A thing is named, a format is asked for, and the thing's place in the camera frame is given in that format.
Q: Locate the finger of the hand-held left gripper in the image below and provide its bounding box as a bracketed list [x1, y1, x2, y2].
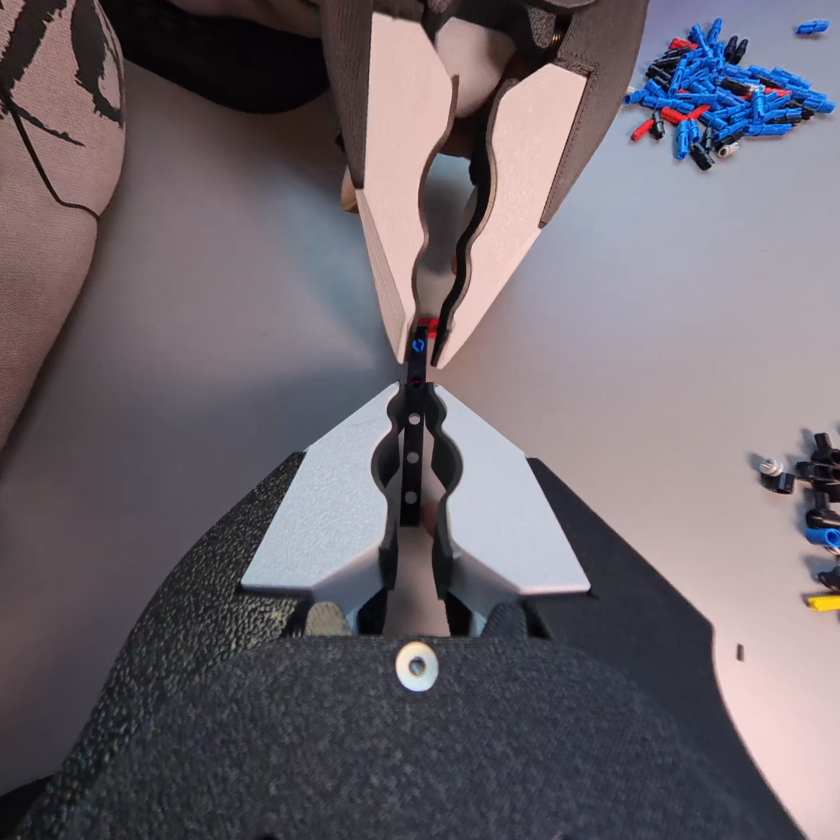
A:
[354, 13, 460, 365]
[430, 62, 588, 370]

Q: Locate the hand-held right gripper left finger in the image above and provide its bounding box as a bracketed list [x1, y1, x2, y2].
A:
[241, 382, 403, 634]

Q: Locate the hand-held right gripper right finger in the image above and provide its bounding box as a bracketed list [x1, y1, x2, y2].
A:
[427, 384, 592, 634]

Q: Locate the long black lego beam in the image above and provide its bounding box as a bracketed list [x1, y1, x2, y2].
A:
[397, 319, 432, 529]

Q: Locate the person's left forearm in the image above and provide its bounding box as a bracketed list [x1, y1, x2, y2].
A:
[164, 0, 324, 38]

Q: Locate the pile of blue lego pins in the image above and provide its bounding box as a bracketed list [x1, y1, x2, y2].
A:
[622, 18, 837, 173]

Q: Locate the pile of mixed lego pieces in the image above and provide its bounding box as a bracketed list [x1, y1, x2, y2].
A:
[760, 430, 840, 613]

